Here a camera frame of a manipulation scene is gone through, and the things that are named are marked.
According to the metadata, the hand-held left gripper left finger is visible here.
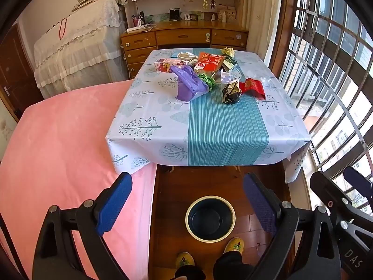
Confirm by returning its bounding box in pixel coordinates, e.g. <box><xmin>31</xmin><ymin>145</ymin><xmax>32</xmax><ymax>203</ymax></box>
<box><xmin>32</xmin><ymin>172</ymin><xmax>133</xmax><ymax>280</ymax></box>

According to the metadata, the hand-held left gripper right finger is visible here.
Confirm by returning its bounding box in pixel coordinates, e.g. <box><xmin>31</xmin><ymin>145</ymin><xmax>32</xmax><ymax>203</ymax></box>
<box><xmin>243</xmin><ymin>173</ymin><xmax>341</xmax><ymax>280</ymax></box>

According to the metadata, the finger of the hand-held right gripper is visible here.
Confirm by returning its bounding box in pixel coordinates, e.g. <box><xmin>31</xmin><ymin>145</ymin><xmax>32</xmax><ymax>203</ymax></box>
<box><xmin>343</xmin><ymin>166</ymin><xmax>373</xmax><ymax>207</ymax></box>
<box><xmin>310</xmin><ymin>171</ymin><xmax>373</xmax><ymax>232</ymax></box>

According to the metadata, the dark bin with cream rim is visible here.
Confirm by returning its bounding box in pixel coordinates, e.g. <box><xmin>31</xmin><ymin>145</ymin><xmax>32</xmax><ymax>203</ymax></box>
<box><xmin>185</xmin><ymin>195</ymin><xmax>236</xmax><ymax>243</ymax></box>

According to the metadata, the green snack box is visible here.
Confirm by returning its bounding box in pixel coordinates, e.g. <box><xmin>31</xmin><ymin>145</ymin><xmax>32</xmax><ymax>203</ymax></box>
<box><xmin>223</xmin><ymin>55</ymin><xmax>238</xmax><ymax>72</ymax></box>

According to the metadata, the orange snack bag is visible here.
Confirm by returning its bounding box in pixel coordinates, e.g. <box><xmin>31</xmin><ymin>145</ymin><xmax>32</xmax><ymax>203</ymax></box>
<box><xmin>194</xmin><ymin>52</ymin><xmax>225</xmax><ymax>73</ymax></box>

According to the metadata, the yellow embroidered slipper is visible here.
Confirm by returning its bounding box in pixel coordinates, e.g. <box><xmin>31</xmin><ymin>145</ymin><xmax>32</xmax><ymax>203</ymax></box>
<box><xmin>223</xmin><ymin>237</ymin><xmax>245</xmax><ymax>254</ymax></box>
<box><xmin>176</xmin><ymin>252</ymin><xmax>196</xmax><ymax>270</ymax></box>

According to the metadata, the person's right leg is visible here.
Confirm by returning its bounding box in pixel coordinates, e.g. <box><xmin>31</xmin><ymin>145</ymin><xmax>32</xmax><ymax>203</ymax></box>
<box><xmin>212</xmin><ymin>251</ymin><xmax>254</xmax><ymax>280</ymax></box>

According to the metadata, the person's leg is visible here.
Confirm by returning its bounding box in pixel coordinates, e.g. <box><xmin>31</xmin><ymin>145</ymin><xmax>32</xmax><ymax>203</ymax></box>
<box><xmin>174</xmin><ymin>264</ymin><xmax>206</xmax><ymax>280</ymax></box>
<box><xmin>212</xmin><ymin>251</ymin><xmax>254</xmax><ymax>280</ymax></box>

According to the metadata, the tree print tablecloth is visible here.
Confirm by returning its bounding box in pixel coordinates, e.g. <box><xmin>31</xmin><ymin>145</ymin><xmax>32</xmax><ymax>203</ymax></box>
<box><xmin>105</xmin><ymin>47</ymin><xmax>312</xmax><ymax>184</ymax></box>

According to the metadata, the person's left leg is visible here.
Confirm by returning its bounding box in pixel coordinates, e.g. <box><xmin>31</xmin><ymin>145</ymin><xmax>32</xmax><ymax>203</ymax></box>
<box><xmin>174</xmin><ymin>264</ymin><xmax>206</xmax><ymax>280</ymax></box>

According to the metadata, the black gold crumpled wrapper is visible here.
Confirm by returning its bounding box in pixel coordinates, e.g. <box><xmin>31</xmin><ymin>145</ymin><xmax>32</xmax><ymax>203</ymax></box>
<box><xmin>221</xmin><ymin>81</ymin><xmax>242</xmax><ymax>105</ymax></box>

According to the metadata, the red foil packet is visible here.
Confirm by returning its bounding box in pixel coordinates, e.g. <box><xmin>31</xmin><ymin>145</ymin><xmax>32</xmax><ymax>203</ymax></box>
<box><xmin>239</xmin><ymin>78</ymin><xmax>266</xmax><ymax>100</ymax></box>

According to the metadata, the clear plastic wrap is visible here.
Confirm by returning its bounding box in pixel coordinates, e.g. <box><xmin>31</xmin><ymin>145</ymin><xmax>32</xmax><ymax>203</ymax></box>
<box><xmin>258</xmin><ymin>74</ymin><xmax>280</xmax><ymax>86</ymax></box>

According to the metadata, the floral wardrobe door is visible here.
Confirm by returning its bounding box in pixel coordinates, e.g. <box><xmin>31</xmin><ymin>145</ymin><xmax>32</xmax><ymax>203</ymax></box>
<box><xmin>0</xmin><ymin>102</ymin><xmax>18</xmax><ymax>158</ymax></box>

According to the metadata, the window with metal grille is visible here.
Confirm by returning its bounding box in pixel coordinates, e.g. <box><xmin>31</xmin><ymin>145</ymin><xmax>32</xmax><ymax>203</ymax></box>
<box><xmin>277</xmin><ymin>0</ymin><xmax>373</xmax><ymax>219</ymax></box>

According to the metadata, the green shredded ribbon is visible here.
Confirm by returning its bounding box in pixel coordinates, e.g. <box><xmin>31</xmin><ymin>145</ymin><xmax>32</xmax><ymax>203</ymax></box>
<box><xmin>197</xmin><ymin>73</ymin><xmax>216</xmax><ymax>89</ymax></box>

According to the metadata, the purple plastic bag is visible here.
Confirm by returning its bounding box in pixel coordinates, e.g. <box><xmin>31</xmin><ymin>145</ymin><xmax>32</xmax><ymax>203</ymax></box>
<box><xmin>170</xmin><ymin>65</ymin><xmax>209</xmax><ymax>102</ymax></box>

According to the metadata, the pink carton box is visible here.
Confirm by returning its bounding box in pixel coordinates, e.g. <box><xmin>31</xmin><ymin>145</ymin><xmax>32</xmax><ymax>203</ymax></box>
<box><xmin>153</xmin><ymin>58</ymin><xmax>187</xmax><ymax>72</ymax></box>

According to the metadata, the white lace piano cover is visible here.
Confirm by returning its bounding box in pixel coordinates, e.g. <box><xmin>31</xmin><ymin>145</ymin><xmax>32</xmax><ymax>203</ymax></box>
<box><xmin>33</xmin><ymin>0</ymin><xmax>127</xmax><ymax>100</ymax></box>

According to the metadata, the white crumpled paper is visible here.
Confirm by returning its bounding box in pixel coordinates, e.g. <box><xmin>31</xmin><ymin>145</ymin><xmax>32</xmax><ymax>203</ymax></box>
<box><xmin>178</xmin><ymin>52</ymin><xmax>197</xmax><ymax>63</ymax></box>

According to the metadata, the brown wooden door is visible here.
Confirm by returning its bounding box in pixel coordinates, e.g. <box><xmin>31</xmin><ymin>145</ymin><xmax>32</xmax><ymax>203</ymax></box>
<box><xmin>0</xmin><ymin>25</ymin><xmax>44</xmax><ymax>117</ymax></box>

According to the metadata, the wooden desk with drawers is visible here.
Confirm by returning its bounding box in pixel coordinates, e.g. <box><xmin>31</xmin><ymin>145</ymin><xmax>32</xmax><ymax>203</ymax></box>
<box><xmin>120</xmin><ymin>20</ymin><xmax>249</xmax><ymax>79</ymax></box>

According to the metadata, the leaf print curtain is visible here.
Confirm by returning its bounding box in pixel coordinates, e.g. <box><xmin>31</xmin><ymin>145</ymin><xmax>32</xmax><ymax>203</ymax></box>
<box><xmin>242</xmin><ymin>0</ymin><xmax>289</xmax><ymax>65</ymax></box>

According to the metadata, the patterned cardboard box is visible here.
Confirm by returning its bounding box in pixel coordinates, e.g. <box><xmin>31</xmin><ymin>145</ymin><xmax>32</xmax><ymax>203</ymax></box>
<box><xmin>217</xmin><ymin>6</ymin><xmax>236</xmax><ymax>19</ymax></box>

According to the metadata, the stack of books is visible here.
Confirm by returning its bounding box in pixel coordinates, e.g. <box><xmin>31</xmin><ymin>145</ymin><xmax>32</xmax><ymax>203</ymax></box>
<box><xmin>71</xmin><ymin>0</ymin><xmax>117</xmax><ymax>12</ymax></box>

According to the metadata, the red cord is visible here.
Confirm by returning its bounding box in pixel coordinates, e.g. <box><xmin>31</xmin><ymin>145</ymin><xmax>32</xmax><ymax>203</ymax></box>
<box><xmin>58</xmin><ymin>16</ymin><xmax>69</xmax><ymax>40</ymax></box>

